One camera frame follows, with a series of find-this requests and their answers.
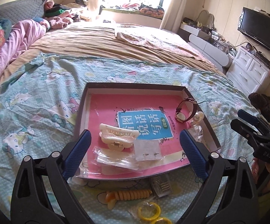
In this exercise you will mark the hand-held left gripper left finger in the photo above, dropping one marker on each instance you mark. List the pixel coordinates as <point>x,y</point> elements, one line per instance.
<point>77,151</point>

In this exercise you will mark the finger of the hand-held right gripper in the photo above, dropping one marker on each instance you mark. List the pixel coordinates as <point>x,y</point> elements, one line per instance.
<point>248,116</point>
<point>244,129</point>

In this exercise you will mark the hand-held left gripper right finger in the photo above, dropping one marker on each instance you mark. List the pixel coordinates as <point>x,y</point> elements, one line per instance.
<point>193,151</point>

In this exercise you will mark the large clear plastic bag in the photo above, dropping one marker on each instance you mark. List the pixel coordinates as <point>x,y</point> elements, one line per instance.
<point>95,170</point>

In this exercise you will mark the clear packet with pearl earrings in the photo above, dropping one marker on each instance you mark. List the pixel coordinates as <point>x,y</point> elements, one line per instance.
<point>197,119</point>

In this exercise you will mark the dark brown cardboard box tray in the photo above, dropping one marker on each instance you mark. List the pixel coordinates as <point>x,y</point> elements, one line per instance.
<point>83,112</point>

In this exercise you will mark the clear plastic bags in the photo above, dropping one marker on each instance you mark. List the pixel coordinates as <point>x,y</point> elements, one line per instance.
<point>118,162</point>

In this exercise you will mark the cream hair claw clip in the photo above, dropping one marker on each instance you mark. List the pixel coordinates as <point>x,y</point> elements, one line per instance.
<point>117,134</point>

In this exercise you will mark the stud earring card packet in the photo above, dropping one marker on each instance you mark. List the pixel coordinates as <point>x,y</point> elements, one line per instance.
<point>147,150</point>

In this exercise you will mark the person's right hand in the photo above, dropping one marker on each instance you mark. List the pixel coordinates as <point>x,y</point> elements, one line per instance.
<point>255,169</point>

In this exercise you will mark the white drawer cabinet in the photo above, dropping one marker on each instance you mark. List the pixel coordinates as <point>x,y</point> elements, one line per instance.
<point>247,70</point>

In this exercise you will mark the small comb in clear packet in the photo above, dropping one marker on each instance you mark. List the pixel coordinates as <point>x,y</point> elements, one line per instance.
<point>161,187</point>

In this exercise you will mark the pink book with blue label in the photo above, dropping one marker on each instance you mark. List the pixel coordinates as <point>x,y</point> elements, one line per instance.
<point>106,112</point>

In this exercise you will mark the black set-top box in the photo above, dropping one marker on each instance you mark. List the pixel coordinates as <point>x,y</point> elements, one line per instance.
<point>264,59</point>

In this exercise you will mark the cartoon cat printed blanket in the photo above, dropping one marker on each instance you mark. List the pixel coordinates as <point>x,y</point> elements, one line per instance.
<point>32,112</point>

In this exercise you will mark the white vanity dresser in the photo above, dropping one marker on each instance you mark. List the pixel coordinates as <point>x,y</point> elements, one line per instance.
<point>207,49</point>

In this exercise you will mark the clutter of cosmetics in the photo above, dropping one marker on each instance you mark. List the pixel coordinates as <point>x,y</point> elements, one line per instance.
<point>209,31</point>

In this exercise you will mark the scalloped vanity mirror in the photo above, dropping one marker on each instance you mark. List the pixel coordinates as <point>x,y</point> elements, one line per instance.
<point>206,18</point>

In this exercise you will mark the tan blanket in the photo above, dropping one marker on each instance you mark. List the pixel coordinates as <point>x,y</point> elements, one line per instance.
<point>97,44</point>

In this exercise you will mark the pale floral cloth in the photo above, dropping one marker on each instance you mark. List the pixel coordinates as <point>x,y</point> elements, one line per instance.
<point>153,40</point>

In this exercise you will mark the pink quilt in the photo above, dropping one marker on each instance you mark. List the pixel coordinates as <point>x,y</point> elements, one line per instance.
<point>15,42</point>

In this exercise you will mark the pile of clothes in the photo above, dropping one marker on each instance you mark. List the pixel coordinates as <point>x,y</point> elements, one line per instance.
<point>62,16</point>

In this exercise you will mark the clothes on window sill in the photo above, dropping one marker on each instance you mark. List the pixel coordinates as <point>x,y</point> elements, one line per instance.
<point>144,9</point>

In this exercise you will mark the wall-mounted black television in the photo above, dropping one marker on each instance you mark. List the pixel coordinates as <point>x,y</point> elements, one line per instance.
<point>258,29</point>

